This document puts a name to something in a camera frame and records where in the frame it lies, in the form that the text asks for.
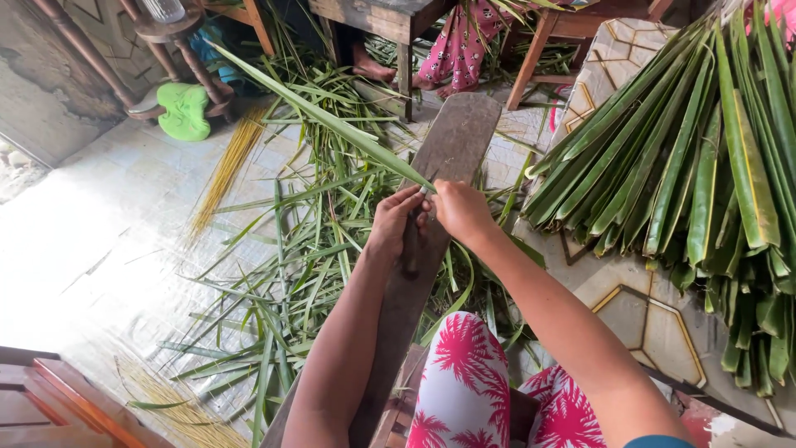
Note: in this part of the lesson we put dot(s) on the long weathered wooden plank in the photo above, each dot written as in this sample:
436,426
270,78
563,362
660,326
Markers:
457,140

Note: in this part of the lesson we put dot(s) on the grey wooden table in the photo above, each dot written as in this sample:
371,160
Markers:
373,18

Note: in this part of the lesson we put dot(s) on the loose pile of yellow midribs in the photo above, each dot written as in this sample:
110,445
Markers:
180,410

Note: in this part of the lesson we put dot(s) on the person's pink palm print trousers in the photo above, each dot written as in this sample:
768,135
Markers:
472,386

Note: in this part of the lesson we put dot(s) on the clear glass jar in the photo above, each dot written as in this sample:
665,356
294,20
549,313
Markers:
163,9

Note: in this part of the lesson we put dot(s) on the turned brown wooden stand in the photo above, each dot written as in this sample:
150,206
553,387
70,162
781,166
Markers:
180,43

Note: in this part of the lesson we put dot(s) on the heap of green leaf strips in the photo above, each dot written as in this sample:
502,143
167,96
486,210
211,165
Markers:
311,249

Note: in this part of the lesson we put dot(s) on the brown wooden chair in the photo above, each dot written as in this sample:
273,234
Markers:
559,37

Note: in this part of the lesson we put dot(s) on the bright green cloth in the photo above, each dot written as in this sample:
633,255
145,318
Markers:
184,111

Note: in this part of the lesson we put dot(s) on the long green palm leaf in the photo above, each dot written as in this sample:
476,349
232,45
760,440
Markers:
323,118

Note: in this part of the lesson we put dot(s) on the reddish brown wooden furniture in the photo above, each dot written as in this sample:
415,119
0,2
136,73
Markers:
56,404

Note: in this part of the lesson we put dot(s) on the bundle of yellow leaf midribs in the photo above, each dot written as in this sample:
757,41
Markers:
227,168

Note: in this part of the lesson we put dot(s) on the person's right fingers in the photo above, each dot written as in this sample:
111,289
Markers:
438,196

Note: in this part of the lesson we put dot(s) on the patterned beige floor mat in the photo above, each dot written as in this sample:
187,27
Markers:
647,311

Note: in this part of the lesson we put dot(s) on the person's left hand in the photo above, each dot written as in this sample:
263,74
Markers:
389,224

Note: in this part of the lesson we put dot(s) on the bundle of folded green leaves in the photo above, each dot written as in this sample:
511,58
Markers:
696,174

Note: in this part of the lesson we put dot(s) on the person's right hand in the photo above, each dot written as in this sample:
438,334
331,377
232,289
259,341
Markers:
463,211

